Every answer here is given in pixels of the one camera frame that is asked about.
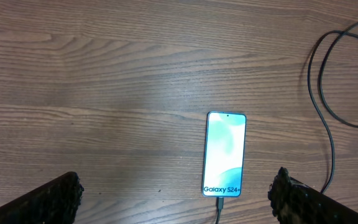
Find black charger cable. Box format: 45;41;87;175
214;15;358;224

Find blue Galaxy smartphone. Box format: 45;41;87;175
201;111;247;197

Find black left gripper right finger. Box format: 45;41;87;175
268;167;358;224

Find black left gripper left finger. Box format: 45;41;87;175
0;172;84;224

